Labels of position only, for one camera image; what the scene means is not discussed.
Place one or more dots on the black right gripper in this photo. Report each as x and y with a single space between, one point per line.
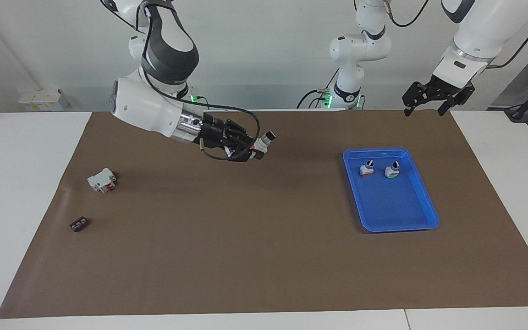
212 132

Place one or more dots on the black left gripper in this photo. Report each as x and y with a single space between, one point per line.
445 87

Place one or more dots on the selector switch orange base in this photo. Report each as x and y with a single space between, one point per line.
262 145

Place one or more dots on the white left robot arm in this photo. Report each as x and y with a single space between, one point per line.
479 32

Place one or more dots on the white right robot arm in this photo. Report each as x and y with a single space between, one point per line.
145 101

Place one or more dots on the brown table mat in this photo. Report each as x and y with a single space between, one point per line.
245 238

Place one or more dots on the blue plastic tray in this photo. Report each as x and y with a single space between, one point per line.
392 206

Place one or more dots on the white circuit breaker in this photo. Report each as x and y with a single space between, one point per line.
99 181

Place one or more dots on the small dark terminal block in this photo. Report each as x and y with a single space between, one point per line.
78 224

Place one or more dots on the white cardboard box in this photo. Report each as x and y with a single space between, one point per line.
44 100

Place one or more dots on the selector switch green base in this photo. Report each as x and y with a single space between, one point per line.
391 172

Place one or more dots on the selector switch red base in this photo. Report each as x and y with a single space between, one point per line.
366 170

